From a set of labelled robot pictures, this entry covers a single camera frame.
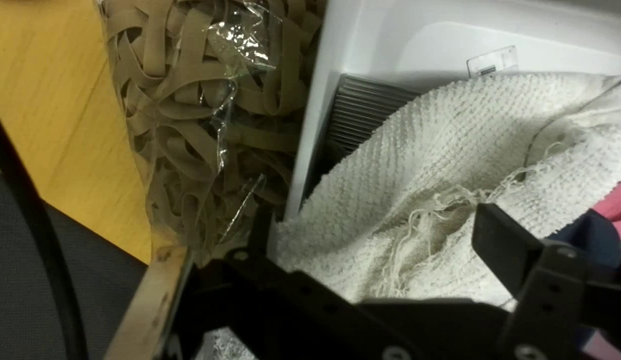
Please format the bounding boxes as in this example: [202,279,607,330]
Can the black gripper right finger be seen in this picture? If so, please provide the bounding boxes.
[472,202,621,360]

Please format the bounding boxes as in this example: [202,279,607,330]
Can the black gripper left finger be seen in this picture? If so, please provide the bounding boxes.
[169,202,419,360]

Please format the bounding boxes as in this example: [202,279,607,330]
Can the pink cloth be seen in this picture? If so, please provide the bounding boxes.
[582,191,621,360]

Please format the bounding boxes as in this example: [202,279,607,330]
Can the white towel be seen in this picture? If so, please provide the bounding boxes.
[196,70,621,360]

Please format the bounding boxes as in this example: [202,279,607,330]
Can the white plastic container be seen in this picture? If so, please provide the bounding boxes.
[283,0,621,223]

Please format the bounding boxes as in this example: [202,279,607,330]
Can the navy blue cloth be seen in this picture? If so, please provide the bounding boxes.
[555,208,621,271]

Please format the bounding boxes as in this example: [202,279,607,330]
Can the dark ribbed fabric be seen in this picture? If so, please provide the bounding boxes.
[321,73,422,168]

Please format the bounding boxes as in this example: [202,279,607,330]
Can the white barcode sticker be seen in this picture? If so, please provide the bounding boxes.
[464,44,522,79]

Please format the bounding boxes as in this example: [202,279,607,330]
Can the clear bag of snacks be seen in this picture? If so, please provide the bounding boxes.
[97,0,327,269]

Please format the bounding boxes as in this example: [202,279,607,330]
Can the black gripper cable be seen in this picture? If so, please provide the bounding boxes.
[0,102,91,360]

